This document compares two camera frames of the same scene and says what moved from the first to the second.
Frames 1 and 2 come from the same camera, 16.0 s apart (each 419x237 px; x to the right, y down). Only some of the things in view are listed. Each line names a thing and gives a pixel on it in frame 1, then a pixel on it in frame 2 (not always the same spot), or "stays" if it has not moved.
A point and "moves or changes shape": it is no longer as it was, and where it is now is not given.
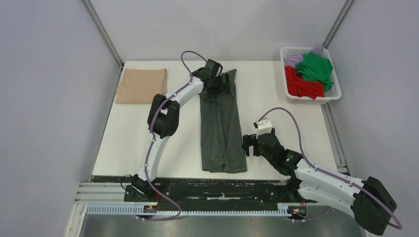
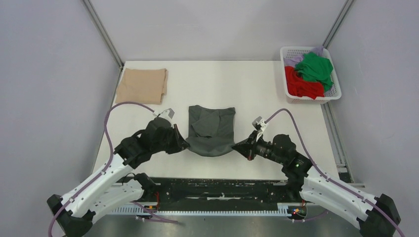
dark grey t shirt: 222,146 moves or changes shape
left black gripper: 226,87 to 181,143
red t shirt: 297,86 stays
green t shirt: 314,68 stays
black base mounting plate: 218,191 stays
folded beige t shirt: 141,86 stays
